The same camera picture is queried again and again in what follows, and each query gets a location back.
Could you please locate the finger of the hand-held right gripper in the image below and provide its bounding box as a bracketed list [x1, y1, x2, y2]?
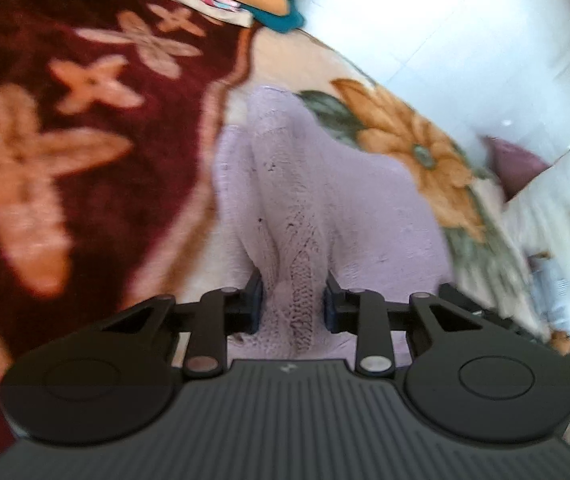
[437, 282, 533, 343]

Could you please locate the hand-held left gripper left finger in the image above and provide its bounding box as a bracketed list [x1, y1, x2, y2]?
[100, 267, 265, 379]

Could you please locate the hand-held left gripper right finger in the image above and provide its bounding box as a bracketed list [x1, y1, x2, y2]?
[324, 271, 482, 377]

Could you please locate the lilac knitted sweater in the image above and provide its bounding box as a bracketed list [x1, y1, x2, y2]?
[212, 85, 458, 368]

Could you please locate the mauve pillow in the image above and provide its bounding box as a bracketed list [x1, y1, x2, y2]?
[482, 135, 552, 202]

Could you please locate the maroon floral plush blanket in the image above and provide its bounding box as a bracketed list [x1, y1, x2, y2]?
[0, 0, 570, 468]

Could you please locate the teal folded cloth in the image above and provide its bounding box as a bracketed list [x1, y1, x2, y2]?
[242, 0, 307, 35]

